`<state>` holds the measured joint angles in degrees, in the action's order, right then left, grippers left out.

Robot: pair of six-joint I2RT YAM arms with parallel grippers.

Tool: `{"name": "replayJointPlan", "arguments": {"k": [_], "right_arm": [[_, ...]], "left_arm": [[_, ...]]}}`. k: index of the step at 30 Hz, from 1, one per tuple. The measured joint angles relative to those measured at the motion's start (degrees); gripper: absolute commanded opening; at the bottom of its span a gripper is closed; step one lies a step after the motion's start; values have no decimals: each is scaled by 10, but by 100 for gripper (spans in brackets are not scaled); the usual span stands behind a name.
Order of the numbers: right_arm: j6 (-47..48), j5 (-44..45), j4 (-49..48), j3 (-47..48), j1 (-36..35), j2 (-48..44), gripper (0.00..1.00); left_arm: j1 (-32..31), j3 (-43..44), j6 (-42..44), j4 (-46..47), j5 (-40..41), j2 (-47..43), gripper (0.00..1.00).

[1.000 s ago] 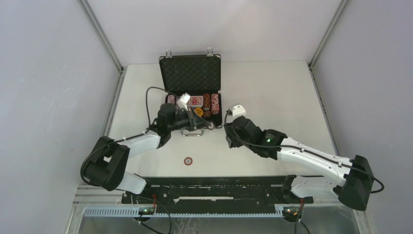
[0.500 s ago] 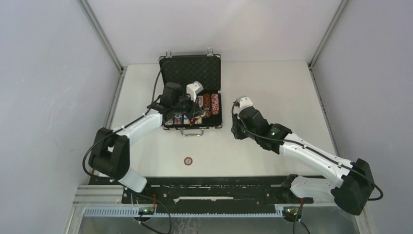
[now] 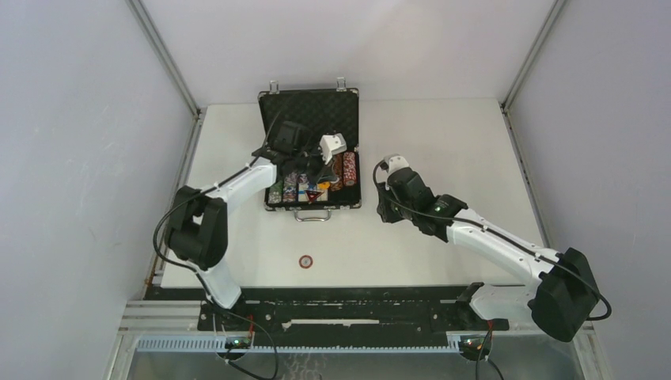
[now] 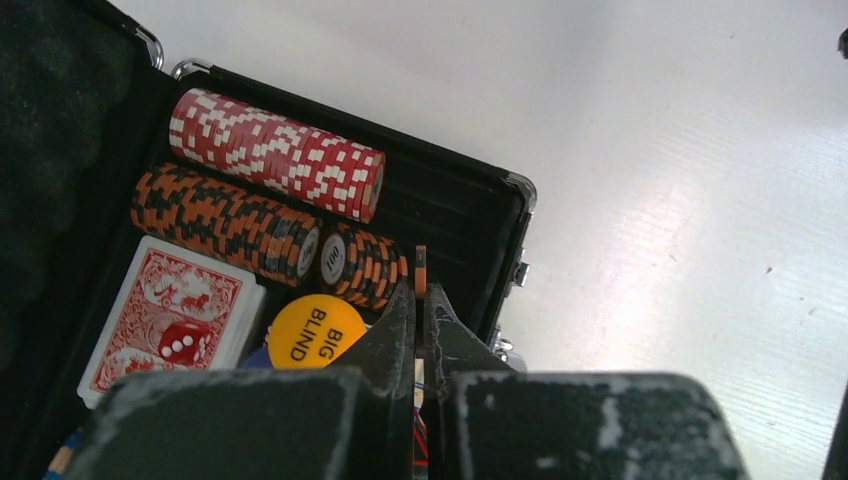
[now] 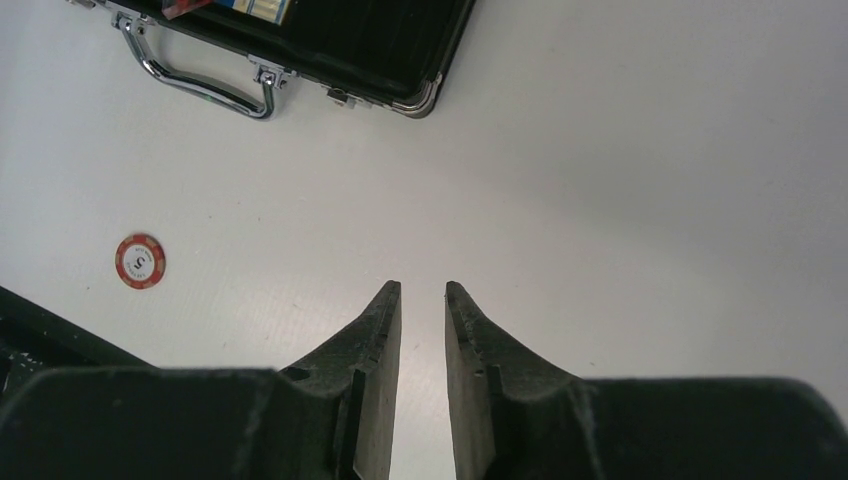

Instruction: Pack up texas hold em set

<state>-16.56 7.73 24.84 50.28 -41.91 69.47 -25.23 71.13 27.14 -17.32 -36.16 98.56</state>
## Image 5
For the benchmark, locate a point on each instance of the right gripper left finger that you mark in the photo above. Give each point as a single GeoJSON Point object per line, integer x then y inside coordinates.
{"type": "Point", "coordinates": [329, 415]}

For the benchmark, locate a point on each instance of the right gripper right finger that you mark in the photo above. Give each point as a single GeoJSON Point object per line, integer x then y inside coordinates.
{"type": "Point", "coordinates": [515, 415]}

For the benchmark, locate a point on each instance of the red poker chip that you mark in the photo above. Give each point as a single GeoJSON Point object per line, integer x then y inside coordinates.
{"type": "Point", "coordinates": [140, 261]}

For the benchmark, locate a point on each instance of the black aluminium poker case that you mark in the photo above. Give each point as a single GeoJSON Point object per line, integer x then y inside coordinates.
{"type": "Point", "coordinates": [393, 54]}

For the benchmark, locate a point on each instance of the blue striped card box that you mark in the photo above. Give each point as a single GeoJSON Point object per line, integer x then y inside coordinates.
{"type": "Point", "coordinates": [272, 11]}

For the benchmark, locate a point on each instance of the red triangular all-in button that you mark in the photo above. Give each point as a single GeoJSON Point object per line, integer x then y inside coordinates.
{"type": "Point", "coordinates": [172, 9]}

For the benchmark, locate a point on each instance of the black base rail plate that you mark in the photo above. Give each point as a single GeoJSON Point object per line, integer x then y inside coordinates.
{"type": "Point", "coordinates": [34, 339]}

